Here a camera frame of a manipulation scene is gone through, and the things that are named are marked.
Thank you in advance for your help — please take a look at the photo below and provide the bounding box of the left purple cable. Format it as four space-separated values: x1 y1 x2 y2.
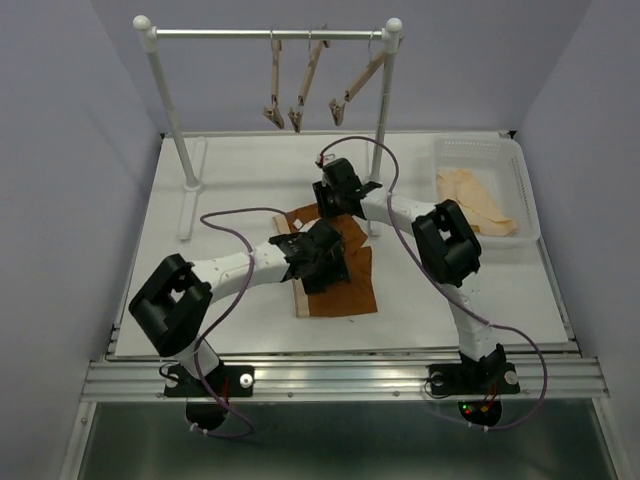
192 208 281 440

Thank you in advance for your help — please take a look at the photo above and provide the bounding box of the white clothes rack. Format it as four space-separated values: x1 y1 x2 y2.
133 15 403 242

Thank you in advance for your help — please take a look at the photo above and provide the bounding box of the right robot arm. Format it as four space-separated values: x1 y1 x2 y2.
313 158 506 390

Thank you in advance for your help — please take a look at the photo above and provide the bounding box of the aluminium rail frame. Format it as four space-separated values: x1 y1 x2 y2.
60 342 634 479

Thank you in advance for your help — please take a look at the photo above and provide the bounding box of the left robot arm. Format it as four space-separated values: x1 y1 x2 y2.
128 220 349 394

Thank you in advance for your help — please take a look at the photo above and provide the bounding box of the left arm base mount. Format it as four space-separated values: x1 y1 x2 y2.
158 363 255 437

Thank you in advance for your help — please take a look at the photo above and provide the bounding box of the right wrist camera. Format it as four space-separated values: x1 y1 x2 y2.
315 154 335 169

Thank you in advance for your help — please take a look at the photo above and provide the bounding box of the cream underwear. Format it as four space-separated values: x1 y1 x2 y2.
436 169 517 237

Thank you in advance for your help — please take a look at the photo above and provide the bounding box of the brown underwear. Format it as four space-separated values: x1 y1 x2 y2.
274 204 377 318

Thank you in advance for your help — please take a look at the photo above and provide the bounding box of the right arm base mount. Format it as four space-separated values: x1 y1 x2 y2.
423 363 521 428

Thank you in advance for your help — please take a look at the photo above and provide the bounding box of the white plastic laundry basket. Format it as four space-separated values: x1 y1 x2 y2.
432 136 540 247

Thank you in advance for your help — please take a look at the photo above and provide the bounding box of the wooden clip hanger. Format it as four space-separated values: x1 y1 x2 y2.
329 33 386 127
262 33 285 130
288 38 331 133

